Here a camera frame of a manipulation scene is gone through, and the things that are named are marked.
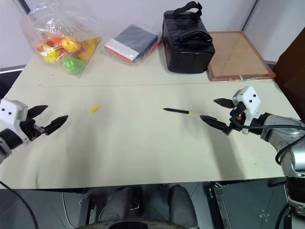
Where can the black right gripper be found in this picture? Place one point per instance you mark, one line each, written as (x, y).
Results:
(237, 117)

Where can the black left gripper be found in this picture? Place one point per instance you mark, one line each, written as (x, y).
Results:
(29, 130)

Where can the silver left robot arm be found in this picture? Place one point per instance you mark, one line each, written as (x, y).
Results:
(4, 143)

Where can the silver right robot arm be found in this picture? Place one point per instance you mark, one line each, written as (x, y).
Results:
(286, 128)

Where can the black and yellow pen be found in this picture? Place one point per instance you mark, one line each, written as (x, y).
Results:
(178, 110)

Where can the yellow pen cap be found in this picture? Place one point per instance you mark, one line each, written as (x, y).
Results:
(94, 109)

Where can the green plastic toy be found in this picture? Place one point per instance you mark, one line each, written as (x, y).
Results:
(71, 65)

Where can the wooden framed board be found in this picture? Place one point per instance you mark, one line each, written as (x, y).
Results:
(238, 55)

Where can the black fabric carry bag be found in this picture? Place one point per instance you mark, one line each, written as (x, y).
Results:
(188, 50)

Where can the orange plastic toy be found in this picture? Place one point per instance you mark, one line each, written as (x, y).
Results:
(56, 40)

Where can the brown wooden cabinet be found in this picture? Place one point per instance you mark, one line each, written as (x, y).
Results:
(293, 71)

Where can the clear plastic bag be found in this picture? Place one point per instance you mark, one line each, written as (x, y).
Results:
(59, 23)

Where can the bagged dark folded cloth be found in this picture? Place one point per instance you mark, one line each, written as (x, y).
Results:
(135, 40)

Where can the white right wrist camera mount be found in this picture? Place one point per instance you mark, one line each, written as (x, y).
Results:
(250, 100)

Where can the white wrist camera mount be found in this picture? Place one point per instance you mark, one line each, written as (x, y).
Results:
(250, 100)
(12, 112)

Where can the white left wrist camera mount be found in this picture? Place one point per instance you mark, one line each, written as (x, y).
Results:
(12, 112)

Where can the metal table leg frame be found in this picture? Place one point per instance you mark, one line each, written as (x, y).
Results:
(221, 202)

